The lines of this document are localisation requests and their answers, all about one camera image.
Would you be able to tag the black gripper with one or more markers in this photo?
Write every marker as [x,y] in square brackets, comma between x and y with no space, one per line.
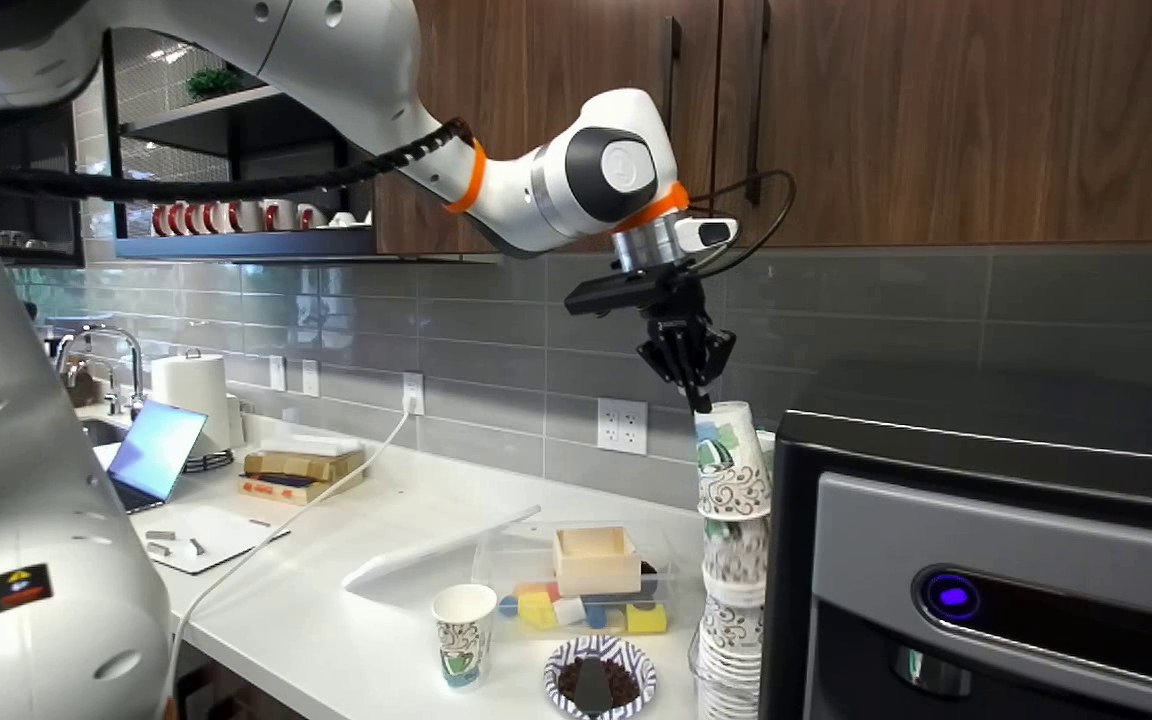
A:
[680,327]

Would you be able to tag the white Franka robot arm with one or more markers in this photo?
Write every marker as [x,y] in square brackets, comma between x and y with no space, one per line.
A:
[337,52]

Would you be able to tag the short stack of paper cups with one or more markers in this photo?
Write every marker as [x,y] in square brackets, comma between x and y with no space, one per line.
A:
[735,612]

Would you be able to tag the upright printed paper cup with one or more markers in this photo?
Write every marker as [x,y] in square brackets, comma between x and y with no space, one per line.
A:
[465,639]

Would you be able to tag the small wooden box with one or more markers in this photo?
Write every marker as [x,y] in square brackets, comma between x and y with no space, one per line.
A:
[599,565]

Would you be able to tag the small yellow block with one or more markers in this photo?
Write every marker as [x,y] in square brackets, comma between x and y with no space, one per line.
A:
[645,621]

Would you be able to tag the blue block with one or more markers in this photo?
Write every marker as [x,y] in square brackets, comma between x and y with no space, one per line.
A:
[507,606]
[602,612]

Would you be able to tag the large yellow block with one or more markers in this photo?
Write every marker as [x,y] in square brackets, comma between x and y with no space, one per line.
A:
[537,608]

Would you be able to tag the clear plastic container lid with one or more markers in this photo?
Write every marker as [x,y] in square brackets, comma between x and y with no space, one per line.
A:
[429,565]

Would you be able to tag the dark coffee grounds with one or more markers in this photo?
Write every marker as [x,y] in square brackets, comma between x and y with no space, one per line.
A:
[599,686]

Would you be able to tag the blue patterned paper bowl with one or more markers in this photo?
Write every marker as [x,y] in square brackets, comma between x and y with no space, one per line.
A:
[553,682]

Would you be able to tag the wooden cupboard door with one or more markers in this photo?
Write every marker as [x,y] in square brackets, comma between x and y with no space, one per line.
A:
[979,122]
[508,83]

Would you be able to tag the grey coffee machine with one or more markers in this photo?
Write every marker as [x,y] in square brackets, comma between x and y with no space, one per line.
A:
[1003,584]

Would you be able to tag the wooden tray box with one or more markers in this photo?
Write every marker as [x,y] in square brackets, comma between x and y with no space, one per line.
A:
[302,465]

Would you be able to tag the red and white mug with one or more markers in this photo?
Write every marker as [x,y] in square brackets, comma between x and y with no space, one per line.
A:
[272,214]
[233,218]
[308,218]
[167,218]

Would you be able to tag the red and white book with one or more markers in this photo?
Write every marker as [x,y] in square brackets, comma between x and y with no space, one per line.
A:
[276,491]

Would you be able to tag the white paper towel roll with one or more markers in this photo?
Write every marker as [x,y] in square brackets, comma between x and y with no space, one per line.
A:
[195,385]

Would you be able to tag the white paper sheets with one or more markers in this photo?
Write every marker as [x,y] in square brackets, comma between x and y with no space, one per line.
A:
[208,537]

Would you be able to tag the green plant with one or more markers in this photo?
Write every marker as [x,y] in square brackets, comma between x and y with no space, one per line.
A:
[223,83]

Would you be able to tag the metal faucet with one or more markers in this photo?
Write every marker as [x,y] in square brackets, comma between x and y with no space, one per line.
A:
[98,365]

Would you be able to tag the white wall outlet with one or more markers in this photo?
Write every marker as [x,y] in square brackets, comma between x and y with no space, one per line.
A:
[276,374]
[308,376]
[415,393]
[623,424]

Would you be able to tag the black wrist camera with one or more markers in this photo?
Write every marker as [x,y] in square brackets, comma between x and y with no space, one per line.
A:
[602,295]

